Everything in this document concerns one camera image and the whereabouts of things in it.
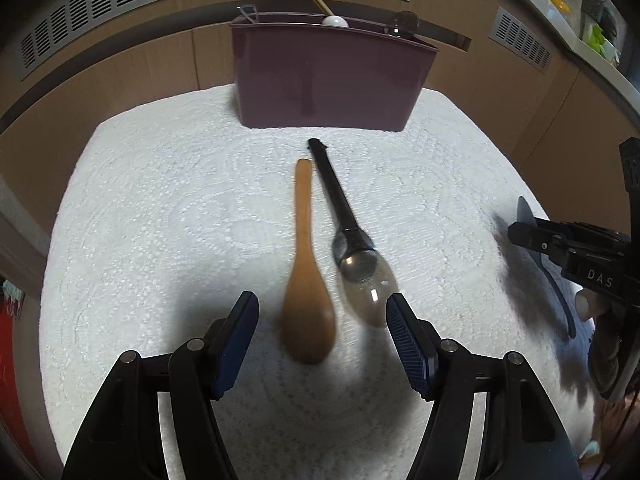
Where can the wooden kitchen cabinet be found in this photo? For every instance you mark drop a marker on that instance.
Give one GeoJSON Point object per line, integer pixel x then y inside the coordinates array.
{"type": "Point", "coordinates": [125, 70]}

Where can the red floor mat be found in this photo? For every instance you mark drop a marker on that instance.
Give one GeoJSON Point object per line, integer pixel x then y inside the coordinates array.
{"type": "Point", "coordinates": [10, 370]}

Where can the small grey vent grille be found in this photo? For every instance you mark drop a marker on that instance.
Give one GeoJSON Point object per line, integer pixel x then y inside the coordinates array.
{"type": "Point", "coordinates": [521, 39]}

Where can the person's right hand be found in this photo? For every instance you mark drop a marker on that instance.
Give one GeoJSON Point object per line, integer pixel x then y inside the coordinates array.
{"type": "Point", "coordinates": [588, 304]}

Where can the blue-grey plastic spoon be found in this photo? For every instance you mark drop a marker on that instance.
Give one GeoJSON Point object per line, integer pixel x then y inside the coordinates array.
{"type": "Point", "coordinates": [560, 294]}

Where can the purple plastic utensil container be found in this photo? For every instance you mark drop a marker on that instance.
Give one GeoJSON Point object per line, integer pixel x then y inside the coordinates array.
{"type": "Point", "coordinates": [330, 75]}

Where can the green packet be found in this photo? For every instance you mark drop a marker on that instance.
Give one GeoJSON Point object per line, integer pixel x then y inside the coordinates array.
{"type": "Point", "coordinates": [600, 40]}

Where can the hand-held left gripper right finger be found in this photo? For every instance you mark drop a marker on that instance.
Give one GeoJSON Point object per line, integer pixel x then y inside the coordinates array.
{"type": "Point", "coordinates": [406, 342]}

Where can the dark spoon with white ball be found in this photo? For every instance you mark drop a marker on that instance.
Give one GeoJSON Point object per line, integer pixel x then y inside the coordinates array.
{"type": "Point", "coordinates": [334, 21]}

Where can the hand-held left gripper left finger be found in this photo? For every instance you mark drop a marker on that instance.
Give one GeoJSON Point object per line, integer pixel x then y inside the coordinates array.
{"type": "Point", "coordinates": [239, 342]}

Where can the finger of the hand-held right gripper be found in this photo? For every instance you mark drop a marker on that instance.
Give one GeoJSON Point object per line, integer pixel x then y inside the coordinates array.
{"type": "Point", "coordinates": [535, 240]}

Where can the yellow-lidded jar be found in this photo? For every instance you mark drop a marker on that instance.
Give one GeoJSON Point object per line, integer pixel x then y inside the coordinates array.
{"type": "Point", "coordinates": [560, 5]}

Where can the pale patterned slippers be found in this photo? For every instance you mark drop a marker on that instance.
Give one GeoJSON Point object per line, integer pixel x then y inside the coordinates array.
{"type": "Point", "coordinates": [12, 300]}

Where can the brown wooden spoon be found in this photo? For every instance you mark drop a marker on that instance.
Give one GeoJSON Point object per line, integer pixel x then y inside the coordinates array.
{"type": "Point", "coordinates": [307, 320]}

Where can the speckled stone countertop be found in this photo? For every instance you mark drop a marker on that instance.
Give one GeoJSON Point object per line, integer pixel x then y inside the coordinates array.
{"type": "Point", "coordinates": [570, 25]}

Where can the white textured tablecloth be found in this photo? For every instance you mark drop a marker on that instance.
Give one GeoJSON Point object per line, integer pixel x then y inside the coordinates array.
{"type": "Point", "coordinates": [175, 240]}

